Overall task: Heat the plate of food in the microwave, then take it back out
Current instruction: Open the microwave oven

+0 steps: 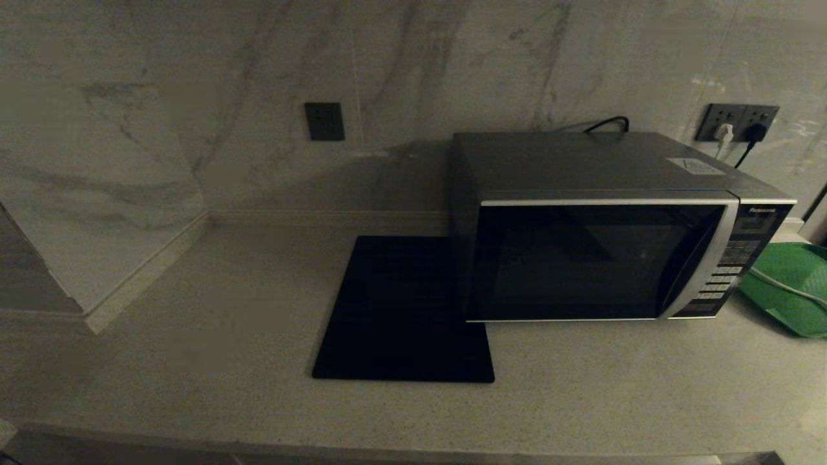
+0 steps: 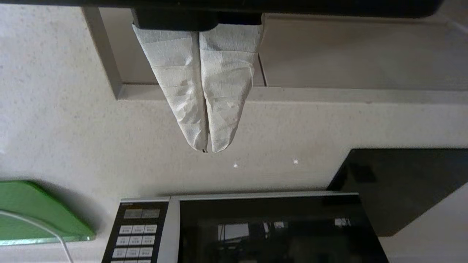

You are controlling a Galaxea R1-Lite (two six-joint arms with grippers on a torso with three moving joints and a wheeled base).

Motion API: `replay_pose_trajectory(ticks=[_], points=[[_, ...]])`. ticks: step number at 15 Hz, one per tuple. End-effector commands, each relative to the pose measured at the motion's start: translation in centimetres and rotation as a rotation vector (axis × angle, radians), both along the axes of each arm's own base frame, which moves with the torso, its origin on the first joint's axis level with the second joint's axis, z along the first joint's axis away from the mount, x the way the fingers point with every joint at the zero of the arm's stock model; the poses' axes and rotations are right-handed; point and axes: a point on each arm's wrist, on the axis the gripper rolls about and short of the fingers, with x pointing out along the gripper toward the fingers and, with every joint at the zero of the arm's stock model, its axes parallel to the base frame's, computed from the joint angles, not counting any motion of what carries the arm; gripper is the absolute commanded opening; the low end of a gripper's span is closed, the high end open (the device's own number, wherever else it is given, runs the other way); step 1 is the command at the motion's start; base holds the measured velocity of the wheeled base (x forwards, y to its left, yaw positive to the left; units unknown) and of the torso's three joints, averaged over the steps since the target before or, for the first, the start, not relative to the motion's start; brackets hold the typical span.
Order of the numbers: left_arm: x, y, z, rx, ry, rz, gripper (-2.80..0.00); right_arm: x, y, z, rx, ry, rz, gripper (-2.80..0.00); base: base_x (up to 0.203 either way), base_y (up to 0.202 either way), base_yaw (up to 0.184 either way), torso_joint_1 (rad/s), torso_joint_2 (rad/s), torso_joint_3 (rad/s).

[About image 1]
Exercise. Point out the black glass microwave door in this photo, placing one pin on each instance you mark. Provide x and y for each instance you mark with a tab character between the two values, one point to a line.
581	258

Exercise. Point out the grey microwave oven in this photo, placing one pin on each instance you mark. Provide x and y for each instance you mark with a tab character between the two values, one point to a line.
581	161

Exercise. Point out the black glass cooktop panel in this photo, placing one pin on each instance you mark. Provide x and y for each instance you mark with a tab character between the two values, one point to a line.
400	310

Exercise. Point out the white power plug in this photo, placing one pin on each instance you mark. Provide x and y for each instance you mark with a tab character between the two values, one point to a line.
725	134

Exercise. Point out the black power plug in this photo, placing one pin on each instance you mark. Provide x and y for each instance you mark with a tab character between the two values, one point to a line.
754	134

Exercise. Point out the green plastic tray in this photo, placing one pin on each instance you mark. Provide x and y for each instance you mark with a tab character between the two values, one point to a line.
791	284

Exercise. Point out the dark double wall socket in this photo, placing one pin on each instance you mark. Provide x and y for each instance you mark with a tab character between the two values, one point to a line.
736	121

